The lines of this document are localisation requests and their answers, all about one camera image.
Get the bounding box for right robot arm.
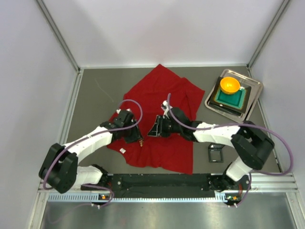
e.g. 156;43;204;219
148;107;275;191

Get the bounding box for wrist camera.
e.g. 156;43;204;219
116;108;132;114
161;100;172;118

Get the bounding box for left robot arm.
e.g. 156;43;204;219
39;109;142;194

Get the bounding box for red garment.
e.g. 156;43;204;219
107;64;204;175

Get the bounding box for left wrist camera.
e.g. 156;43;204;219
116;108;132;114

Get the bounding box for orange bowl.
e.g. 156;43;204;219
220;77;241;94

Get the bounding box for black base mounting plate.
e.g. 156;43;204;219
80;173;253;192

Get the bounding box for small black open box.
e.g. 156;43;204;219
208;143;224;163

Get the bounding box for black and teal square plate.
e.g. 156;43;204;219
210;77;251;114

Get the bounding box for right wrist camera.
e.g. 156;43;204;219
161;100;172;118

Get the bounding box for aluminium frame rail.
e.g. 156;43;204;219
38;173;300;193

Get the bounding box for grey slotted cable duct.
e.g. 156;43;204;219
47;192;229;203

